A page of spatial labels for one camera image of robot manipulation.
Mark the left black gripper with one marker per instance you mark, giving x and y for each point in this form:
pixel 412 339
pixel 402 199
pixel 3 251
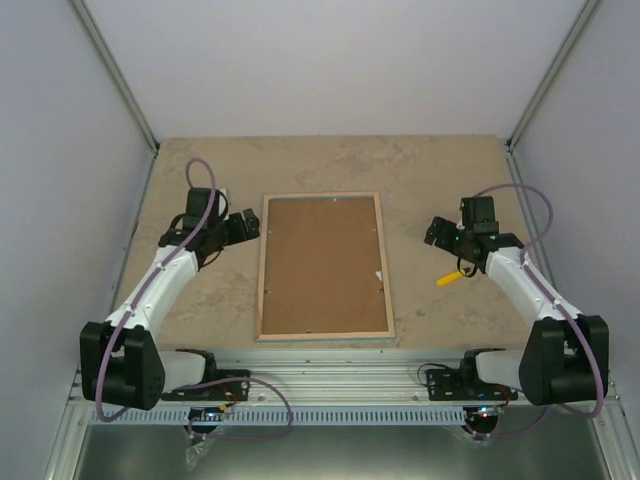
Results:
pixel 240 235

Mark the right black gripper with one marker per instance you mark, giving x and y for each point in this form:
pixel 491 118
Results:
pixel 443 241

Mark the yellow handled screwdriver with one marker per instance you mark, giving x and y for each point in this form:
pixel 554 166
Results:
pixel 451 277

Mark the teal wooden picture frame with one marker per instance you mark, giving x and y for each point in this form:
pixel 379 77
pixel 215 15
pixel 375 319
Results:
pixel 323 271

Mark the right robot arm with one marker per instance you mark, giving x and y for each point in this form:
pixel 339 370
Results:
pixel 566 356

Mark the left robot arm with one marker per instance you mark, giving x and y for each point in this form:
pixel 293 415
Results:
pixel 120 363

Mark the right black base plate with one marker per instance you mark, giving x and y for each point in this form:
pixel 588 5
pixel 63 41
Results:
pixel 445 385

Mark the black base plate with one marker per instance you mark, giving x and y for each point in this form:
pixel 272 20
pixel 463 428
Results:
pixel 445 385
pixel 228 392

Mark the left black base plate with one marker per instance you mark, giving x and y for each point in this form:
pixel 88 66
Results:
pixel 228 392

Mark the aluminium rail base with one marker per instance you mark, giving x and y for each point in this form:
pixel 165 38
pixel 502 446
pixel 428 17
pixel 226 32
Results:
pixel 342 376

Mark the slotted grey cable duct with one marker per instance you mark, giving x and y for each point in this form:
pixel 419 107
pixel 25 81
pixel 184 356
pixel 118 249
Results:
pixel 299 416

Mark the right aluminium corner post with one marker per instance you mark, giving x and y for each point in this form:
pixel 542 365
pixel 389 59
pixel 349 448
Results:
pixel 567 47

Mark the aluminium corner post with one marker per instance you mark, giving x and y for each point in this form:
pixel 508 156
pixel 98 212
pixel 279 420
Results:
pixel 567 47
pixel 92 30

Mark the left aluminium corner post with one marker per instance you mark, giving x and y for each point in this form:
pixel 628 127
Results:
pixel 92 30

